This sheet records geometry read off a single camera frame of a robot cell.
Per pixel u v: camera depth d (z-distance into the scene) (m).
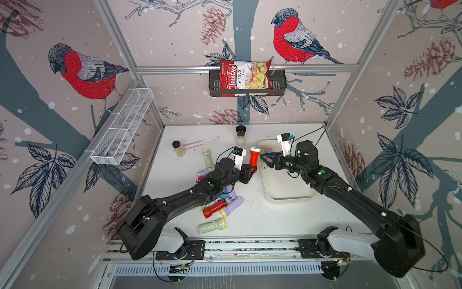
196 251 0.73
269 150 1.01
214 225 0.78
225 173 0.62
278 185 0.92
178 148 1.00
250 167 0.78
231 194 0.87
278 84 0.95
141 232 0.42
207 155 1.05
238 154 0.70
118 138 0.74
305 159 0.58
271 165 0.69
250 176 0.75
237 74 0.87
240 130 1.03
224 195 0.88
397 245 0.39
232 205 0.84
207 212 0.81
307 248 0.73
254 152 0.77
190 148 1.08
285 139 0.68
